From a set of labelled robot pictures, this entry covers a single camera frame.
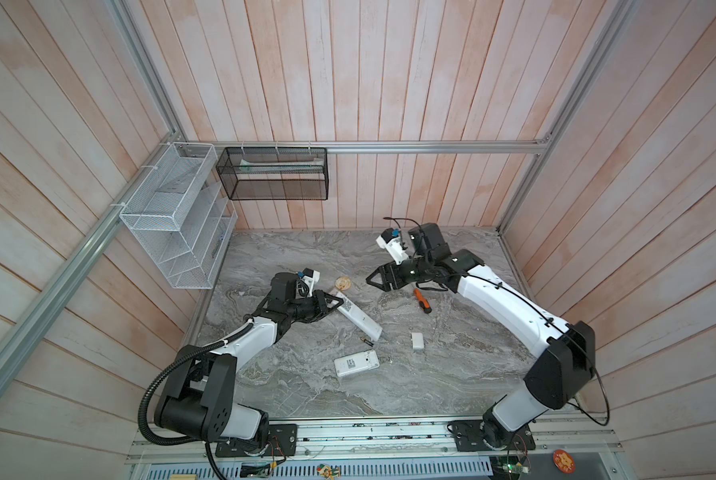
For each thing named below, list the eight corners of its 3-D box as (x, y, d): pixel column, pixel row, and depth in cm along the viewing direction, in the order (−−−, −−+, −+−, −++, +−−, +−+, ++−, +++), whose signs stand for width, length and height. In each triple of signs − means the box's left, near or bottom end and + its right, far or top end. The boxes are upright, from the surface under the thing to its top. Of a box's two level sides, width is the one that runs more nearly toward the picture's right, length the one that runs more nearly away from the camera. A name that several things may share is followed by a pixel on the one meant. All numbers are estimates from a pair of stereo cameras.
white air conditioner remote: (336, 377, 86) (336, 374, 84) (334, 360, 89) (333, 358, 87) (379, 368, 87) (380, 365, 86) (375, 352, 90) (375, 349, 89)
